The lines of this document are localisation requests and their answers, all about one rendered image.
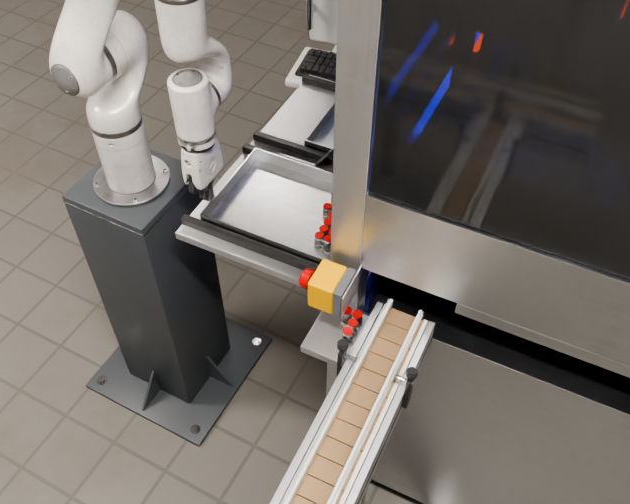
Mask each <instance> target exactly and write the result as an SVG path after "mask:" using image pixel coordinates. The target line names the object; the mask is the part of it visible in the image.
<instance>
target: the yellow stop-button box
mask: <svg viewBox="0 0 630 504"><path fill-rule="evenodd" d="M355 274H356V270H355V269H352V268H347V267H345V266H343V265H340V264H337V263H335V262H332V261H329V260H327V259H323V260H322V261H321V263H320V264H319V266H318V267H317V269H316V271H315V272H314V274H313V275H312V277H311V279H310V280H309V281H308V305H309V306H311V307H314V308H316V309H319V310H321V311H324V312H326V313H329V314H332V315H333V316H335V317H338V318H341V299H342V297H343V295H344V293H345V292H346V290H347V288H348V286H349V285H350V283H351V281H352V279H353V278H354V276H355Z"/></svg>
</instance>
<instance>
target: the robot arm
mask: <svg viewBox="0 0 630 504"><path fill-rule="evenodd" d="M119 1H120V0H65V3H64V6H63V9H62V12H61V15H60V18H59V21H58V24H57V27H56V30H55V33H54V36H53V40H52V43H51V48H50V54H49V68H50V72H51V75H52V78H53V80H54V81H55V83H56V85H57V86H58V87H59V88H60V89H61V90H62V91H63V92H64V93H66V94H67V95H69V96H72V97H75V98H88V100H87V103H86V115H87V119H88V123H89V126H90V129H91V132H92V136H93V139H94V142H95V145H96V149H97V152H98V155H99V158H100V161H101V165H102V167H101V168H100V169H99V170H98V171H97V173H96V174H95V177H94V179H93V188H94V191H95V193H96V195H97V197H98V198H99V199H100V200H101V201H103V202H104V203H106V204H108V205H111V206H114V207H120V208H131V207H137V206H142V205H145V204H148V203H150V202H152V201H154V200H155V199H157V198H158V197H160V196H161V195H162V194H163V193H164V192H165V190H166V189H167V187H168V186H169V183H170V172H169V168H168V167H167V165H166V164H165V163H164V162H163V161H162V160H161V159H159V158H157V157H155V156H152V155H151V152H150V148H149V143H148V139H147V135H146V131H145V126H144V122H143V118H142V113H141V109H140V105H139V96H140V92H141V88H142V85H143V81H144V78H145V73H146V69H147V64H148V57H149V45H148V39H147V35H146V32H145V30H144V28H143V26H142V24H141V23H140V22H139V20H138V19H137V18H136V17H134V16H133V15H131V14H130V13H128V12H125V11H122V10H117V9H118V5H119ZM154 2H155V8H156V14H157V20H158V26H159V33H160V39H161V44H162V47H163V49H164V52H165V54H166V55H167V57H168V58H169V59H170V60H172V61H173V62H176V63H181V64H184V63H190V62H194V61H197V62H198V69H196V68H184V69H180V70H177V71H175V72H173V73H172V74H171V75H170V76H169V77H168V79H167V87H168V92H169V97H170V103H171V108H172V113H173V118H174V123H175V129H176V134H177V139H178V143H179V145H181V147H182V149H181V165H182V173H183V178H184V182H185V184H186V185H188V184H189V192H190V193H193V194H195V193H196V192H197V191H198V192H199V197H200V198H201V199H203V200H206V201H209V202H210V201H211V200H212V199H213V197H214V191H213V186H212V185H213V183H214V178H215V176H216V175H217V174H218V173H219V172H220V170H221V169H222V167H223V158H222V153H221V148H220V144H219V141H218V139H217V135H216V128H215V120H214V117H215V113H216V110H217V108H218V107H219V106H220V105H221V104H222V103H223V102H224V101H225V100H226V99H227V98H228V96H229V94H230V92H231V89H232V67H231V60H230V56H229V53H228V51H227V49H226V48H225V47H224V45H222V44H221V43H220V42H219V41H217V40H216V39H214V38H212V37H210V36H208V35H207V24H206V10H205V0H154Z"/></svg>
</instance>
